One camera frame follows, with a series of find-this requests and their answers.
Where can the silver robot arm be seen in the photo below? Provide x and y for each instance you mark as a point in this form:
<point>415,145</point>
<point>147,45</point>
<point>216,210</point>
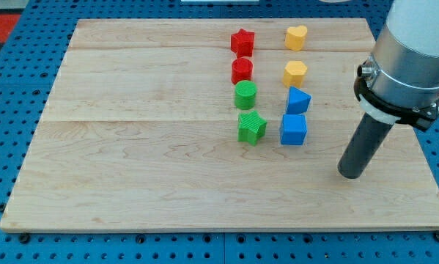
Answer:
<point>399,82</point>

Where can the yellow hexagon block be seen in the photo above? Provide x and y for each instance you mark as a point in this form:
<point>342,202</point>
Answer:
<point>294,74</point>

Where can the light wooden board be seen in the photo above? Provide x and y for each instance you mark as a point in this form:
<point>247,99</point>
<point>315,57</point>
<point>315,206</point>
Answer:
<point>139,134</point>

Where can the green star block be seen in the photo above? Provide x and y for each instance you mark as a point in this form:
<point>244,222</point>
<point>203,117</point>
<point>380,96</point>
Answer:
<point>251,127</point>

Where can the green cylinder block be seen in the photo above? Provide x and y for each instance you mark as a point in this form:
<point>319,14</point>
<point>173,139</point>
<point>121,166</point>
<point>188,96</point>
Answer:
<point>245,94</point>

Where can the red cylinder block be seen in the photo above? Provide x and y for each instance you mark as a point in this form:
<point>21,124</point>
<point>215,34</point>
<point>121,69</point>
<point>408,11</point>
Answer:
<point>241,70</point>

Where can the blue cube block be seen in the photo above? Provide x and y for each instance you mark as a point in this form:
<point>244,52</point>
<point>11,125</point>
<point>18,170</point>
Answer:
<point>293,129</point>

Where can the blue triangle block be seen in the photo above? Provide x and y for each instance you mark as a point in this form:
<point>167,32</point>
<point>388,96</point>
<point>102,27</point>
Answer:
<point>298,101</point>

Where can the red star block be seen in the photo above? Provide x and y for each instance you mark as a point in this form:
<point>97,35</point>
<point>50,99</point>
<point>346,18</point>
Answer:
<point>242,43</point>

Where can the yellow heart block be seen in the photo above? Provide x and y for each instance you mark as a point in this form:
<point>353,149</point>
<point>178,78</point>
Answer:
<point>295,37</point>

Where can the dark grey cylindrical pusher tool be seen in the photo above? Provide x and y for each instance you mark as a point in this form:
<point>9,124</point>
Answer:
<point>366,140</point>

